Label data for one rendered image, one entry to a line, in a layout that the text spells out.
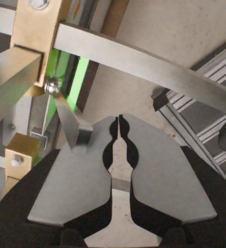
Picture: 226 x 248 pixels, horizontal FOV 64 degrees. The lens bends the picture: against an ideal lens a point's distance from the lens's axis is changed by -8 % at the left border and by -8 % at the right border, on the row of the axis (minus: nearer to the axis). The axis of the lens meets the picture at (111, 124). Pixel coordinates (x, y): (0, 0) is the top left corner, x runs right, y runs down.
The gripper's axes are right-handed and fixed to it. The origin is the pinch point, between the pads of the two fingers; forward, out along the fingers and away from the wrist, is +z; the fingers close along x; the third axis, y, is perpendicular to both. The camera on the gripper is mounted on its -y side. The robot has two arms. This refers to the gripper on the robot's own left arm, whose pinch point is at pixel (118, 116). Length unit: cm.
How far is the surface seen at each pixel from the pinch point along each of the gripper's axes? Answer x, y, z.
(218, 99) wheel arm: 14.1, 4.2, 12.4
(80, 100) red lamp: -8.0, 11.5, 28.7
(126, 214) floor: 10, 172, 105
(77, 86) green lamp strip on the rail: -8.3, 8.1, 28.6
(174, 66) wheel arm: 7.0, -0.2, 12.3
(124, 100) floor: 5, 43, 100
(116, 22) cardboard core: 1, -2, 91
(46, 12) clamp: -7.4, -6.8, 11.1
